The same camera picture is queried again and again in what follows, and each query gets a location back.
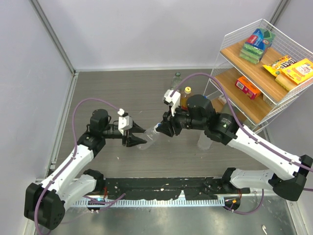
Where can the yellow candy bag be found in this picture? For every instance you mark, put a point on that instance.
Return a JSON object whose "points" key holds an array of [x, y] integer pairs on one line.
{"points": [[276, 67]]}

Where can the orange red box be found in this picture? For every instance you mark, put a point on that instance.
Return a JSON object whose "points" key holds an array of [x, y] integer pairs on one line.
{"points": [[247, 87]]}

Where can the yellow sponge pack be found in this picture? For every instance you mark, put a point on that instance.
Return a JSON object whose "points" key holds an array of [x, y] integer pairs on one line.
{"points": [[295, 74]]}

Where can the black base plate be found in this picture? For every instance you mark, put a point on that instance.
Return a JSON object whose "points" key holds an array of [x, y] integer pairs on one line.
{"points": [[194, 188]]}

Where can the green sponge pack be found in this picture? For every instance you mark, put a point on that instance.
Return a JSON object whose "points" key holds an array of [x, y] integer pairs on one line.
{"points": [[256, 45]]}

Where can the small white box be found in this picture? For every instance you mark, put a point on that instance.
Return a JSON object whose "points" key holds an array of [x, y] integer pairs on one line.
{"points": [[222, 99]]}

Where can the clear plastic bottle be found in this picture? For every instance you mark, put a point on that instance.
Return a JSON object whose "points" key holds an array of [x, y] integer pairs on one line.
{"points": [[151, 136]]}

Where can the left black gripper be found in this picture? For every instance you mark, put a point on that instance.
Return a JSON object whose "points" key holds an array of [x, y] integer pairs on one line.
{"points": [[132, 140]]}

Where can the clear bottle blue cap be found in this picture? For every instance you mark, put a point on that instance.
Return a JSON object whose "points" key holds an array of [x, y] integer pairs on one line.
{"points": [[204, 143]]}

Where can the amber tea bottle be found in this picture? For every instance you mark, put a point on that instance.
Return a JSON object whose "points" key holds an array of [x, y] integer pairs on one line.
{"points": [[183, 100]]}

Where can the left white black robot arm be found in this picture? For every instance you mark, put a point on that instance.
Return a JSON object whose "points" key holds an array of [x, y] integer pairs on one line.
{"points": [[47, 202]]}

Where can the yellow bottle cap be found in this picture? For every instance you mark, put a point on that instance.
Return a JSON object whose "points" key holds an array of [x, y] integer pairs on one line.
{"points": [[187, 90]]}

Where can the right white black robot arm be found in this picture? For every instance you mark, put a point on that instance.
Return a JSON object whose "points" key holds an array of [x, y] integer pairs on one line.
{"points": [[286, 174]]}

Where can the green cap glass bottle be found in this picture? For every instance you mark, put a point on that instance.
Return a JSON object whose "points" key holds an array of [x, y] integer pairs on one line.
{"points": [[176, 80]]}

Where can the white slotted cable duct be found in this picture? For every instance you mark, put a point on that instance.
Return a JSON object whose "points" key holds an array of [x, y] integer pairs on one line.
{"points": [[180, 202]]}

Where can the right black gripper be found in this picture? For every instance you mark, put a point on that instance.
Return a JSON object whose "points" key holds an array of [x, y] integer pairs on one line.
{"points": [[169, 122]]}

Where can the white wire shelf rack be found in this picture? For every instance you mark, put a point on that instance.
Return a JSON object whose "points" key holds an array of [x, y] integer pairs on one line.
{"points": [[229, 66]]}

